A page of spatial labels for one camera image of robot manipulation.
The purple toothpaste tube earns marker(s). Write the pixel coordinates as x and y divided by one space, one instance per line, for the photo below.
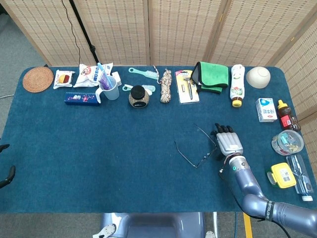
105 81

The grey blue robot torso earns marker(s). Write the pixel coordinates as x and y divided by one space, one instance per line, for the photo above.
153 225

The blue carpet table mat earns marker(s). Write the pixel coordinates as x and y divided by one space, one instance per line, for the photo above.
99 148

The white bottle yellow cap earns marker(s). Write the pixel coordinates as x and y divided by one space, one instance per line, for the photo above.
237 84

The pale blue plastic cup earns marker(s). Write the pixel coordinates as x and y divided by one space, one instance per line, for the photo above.
111 93

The white snack packet yellow red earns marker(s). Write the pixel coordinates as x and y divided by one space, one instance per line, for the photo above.
63 79

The silver metal rod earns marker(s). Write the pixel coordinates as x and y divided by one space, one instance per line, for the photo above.
215 223

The white snack bag blue print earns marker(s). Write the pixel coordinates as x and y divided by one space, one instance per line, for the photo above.
86 74

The light blue toothbrush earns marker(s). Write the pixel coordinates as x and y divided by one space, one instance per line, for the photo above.
100 67

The white blue carton box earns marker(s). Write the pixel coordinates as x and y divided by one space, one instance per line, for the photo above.
266 110

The yellow lidded lunch box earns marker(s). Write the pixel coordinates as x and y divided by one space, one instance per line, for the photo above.
283 174

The glass jar black lid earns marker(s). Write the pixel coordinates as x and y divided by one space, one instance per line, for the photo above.
138 95

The clear round tub with clips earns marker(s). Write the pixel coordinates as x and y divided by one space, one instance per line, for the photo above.
287 142

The small white box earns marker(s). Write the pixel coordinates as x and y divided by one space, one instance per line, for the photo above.
117 75

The beige upturned bowl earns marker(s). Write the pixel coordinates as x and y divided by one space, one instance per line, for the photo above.
258 77

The dark blue rectangular box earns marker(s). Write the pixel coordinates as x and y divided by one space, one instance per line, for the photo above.
81 98

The teal white small brush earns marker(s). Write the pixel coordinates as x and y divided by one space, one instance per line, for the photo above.
149 87

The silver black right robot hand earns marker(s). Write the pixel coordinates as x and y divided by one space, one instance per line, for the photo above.
229 143

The clear plastic bottle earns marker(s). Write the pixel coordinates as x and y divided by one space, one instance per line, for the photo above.
301 178

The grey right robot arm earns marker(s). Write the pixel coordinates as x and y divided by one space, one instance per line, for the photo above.
247 183

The brown honey squeeze bottle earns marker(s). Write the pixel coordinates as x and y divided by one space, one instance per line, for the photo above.
286 116

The black stand pole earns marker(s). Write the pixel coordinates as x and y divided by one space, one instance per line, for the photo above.
85 29

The green cloth black trim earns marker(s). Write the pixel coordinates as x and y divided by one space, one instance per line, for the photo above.
213 74

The razor in yellow card pack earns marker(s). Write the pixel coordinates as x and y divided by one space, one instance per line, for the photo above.
188 86

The white perforated base plate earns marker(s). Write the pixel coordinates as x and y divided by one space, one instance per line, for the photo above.
107 229
210 235

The round woven rattan coaster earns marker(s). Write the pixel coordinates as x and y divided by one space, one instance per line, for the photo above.
37 79

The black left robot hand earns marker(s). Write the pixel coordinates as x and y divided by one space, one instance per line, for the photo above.
12 172

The bamboo folding screen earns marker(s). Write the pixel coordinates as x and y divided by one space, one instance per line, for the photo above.
173 29

